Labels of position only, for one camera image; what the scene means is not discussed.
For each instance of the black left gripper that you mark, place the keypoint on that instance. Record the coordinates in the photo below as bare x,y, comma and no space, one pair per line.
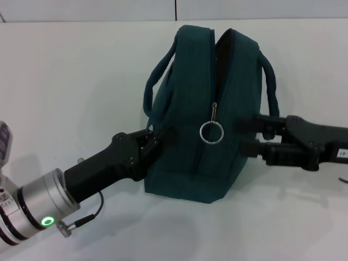
108,168

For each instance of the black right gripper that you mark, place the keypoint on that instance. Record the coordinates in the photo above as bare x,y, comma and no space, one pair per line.
326,146

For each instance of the dark green insulated lunch bag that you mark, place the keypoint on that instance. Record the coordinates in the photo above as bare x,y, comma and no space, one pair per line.
195,108

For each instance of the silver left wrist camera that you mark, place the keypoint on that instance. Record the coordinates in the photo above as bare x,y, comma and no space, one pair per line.
5,141

